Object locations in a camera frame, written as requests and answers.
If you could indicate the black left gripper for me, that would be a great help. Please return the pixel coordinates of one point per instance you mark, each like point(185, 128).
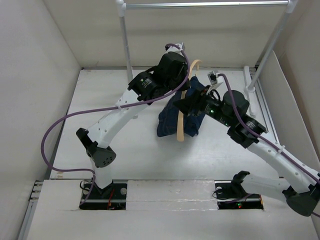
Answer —
point(186, 84)

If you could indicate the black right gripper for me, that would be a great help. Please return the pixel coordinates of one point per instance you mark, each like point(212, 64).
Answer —
point(195, 101)

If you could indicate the dark blue denim trousers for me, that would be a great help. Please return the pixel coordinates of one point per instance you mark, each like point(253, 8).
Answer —
point(168, 117)

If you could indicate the beige plastic clothes hanger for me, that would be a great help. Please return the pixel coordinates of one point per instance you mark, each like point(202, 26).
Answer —
point(180, 118)

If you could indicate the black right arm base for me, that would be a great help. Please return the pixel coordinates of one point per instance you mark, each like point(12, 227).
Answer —
point(230, 198)

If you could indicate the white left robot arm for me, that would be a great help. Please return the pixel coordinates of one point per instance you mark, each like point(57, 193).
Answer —
point(97, 138)

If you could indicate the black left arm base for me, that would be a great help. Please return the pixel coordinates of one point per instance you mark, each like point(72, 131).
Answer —
point(112, 198)

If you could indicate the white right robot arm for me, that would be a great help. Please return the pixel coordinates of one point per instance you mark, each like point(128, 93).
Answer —
point(298, 185)

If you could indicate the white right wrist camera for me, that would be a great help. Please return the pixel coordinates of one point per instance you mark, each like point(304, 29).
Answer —
point(214, 82)

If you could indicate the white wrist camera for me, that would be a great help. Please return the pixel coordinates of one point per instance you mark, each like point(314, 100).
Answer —
point(214, 82)
point(175, 48)

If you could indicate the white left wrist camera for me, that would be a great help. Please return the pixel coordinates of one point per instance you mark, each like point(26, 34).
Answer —
point(175, 48)

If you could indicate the metal clothes rack frame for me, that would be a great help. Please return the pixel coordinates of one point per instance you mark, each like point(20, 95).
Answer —
point(251, 81)

